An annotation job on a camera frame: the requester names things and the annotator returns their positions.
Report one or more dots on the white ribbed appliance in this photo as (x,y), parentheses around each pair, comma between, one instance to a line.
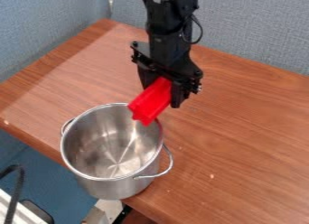
(25,216)

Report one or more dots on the metal pot with handles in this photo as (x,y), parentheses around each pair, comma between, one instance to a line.
(113,151)

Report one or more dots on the white bracket under table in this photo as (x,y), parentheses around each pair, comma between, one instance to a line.
(104,212)

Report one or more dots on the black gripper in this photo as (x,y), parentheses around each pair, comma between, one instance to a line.
(164,57)

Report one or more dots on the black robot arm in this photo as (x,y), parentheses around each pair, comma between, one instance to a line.
(170,16)

